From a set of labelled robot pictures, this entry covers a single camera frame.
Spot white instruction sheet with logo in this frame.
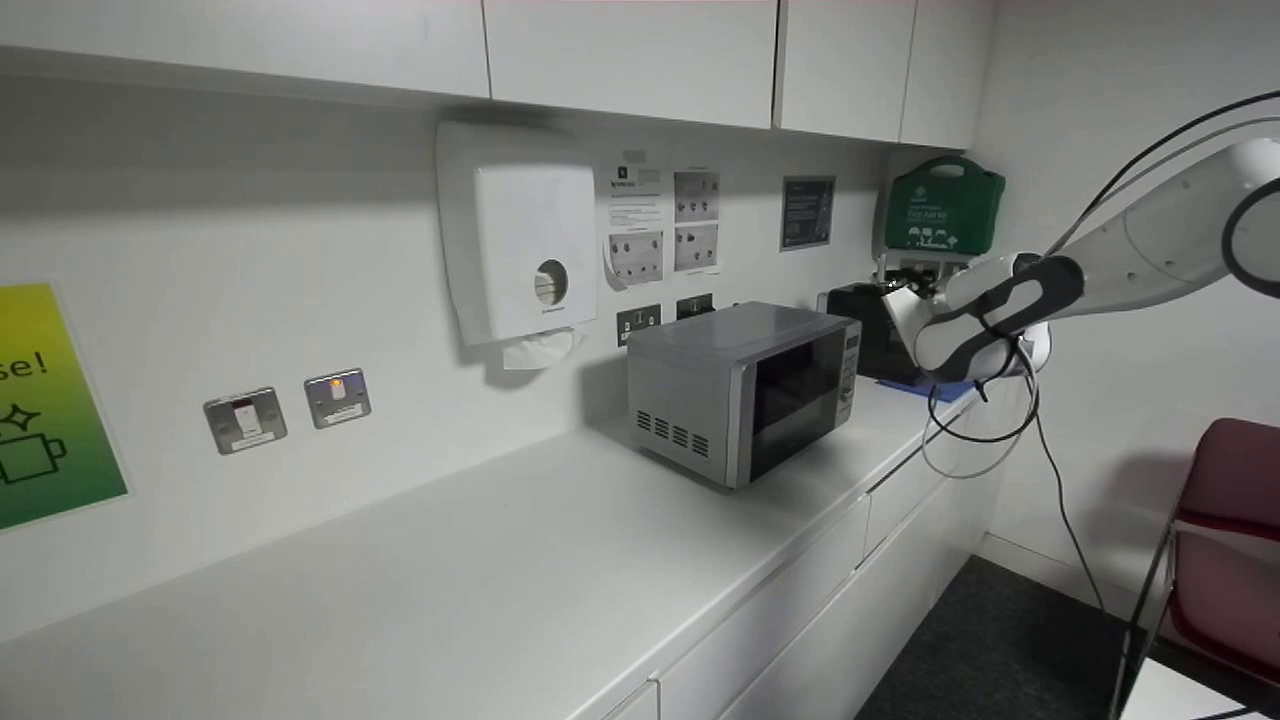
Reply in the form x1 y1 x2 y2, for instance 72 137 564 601
593 157 674 293

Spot white drawer front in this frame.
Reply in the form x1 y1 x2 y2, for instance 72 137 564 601
655 483 874 720
858 419 996 566

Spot dark framed notice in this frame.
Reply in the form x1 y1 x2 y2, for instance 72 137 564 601
778 170 840 254

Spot thin black cable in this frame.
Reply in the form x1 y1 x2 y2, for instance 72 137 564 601
1030 383 1113 616

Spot blue mat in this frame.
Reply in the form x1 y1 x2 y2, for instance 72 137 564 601
874 369 979 407

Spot green yellow poster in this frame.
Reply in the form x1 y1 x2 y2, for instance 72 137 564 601
0 278 131 533

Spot white instruction sheet two pictures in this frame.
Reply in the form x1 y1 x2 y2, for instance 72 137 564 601
668 162 724 278

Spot green first aid kit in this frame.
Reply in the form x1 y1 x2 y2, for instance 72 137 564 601
877 153 1010 260

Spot black coffee machine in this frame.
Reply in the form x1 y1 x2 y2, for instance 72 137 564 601
820 277 930 383

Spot white base cabinet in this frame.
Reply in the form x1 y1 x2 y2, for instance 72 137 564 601
574 383 1003 720

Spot silver wall socket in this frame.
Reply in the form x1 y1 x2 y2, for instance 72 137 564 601
302 365 375 430
201 383 293 459

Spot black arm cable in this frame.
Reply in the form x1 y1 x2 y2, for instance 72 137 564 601
1044 89 1280 254

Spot white robot base platform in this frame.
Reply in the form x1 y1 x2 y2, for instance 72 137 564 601
1120 657 1265 720

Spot red chair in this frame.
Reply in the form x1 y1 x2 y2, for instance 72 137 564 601
1113 417 1280 712

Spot white wall cabinet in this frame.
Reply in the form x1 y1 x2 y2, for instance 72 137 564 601
0 0 1001 153

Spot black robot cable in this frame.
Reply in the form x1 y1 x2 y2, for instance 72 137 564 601
921 336 1050 486

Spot silver microwave oven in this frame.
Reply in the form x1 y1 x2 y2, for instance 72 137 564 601
625 301 867 492

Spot white paper towel dispenser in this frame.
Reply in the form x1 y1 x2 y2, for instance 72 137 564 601
434 120 604 375

